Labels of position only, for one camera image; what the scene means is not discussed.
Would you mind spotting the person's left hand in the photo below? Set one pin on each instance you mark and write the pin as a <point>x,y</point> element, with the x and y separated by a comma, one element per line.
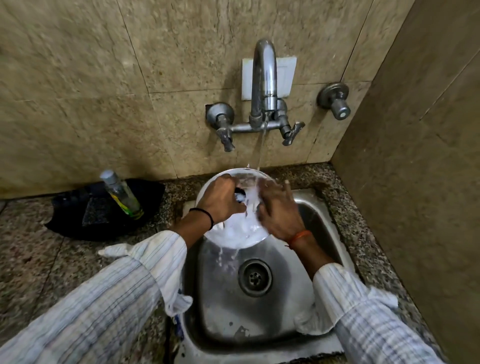
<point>217,198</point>

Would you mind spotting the person's right hand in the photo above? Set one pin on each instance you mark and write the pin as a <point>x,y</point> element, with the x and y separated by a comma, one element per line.
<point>279,213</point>

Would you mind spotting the person's left fingers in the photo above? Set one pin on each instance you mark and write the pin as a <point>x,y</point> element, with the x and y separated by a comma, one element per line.
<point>233,184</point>

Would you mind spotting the person's right fingers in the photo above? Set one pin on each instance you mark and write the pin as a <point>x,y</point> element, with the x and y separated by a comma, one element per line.
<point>275,190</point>

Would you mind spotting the dark dish scrubber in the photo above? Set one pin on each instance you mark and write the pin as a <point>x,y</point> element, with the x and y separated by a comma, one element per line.
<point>240,195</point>

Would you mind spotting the round soapy steel plate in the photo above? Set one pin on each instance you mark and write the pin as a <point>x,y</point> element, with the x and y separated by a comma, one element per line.
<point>240,228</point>

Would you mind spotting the person's right forearm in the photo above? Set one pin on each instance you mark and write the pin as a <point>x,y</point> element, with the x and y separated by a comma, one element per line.
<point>356,311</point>

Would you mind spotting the person's left forearm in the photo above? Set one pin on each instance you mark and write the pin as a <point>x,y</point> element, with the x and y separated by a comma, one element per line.
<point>112,296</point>

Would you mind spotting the black wristband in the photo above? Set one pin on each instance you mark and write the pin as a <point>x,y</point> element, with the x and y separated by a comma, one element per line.
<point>205,213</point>

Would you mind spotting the round sink drain strainer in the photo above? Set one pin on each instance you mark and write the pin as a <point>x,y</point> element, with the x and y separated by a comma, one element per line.
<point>255,278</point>

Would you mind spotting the clear bottle of green liquid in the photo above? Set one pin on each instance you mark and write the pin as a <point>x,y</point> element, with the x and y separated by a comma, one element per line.
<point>122,195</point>

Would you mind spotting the stainless steel sink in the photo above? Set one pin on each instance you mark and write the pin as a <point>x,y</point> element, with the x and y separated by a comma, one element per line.
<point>225,307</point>

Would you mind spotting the dark grey scrub pad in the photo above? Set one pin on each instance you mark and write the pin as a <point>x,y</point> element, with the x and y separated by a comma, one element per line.
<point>96,212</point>

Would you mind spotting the black plastic tray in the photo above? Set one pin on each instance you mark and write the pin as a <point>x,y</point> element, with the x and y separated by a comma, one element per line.
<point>97,225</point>

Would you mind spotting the chrome wall-mounted mixer tap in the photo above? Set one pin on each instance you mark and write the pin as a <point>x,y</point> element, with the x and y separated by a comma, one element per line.
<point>264,86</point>

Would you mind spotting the chrome wall valve knob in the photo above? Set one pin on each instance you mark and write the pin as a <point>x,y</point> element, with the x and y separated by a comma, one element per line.
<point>335,100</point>

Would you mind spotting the white wall plate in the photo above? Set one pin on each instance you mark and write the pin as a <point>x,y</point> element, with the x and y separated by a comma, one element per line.
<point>287,75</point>

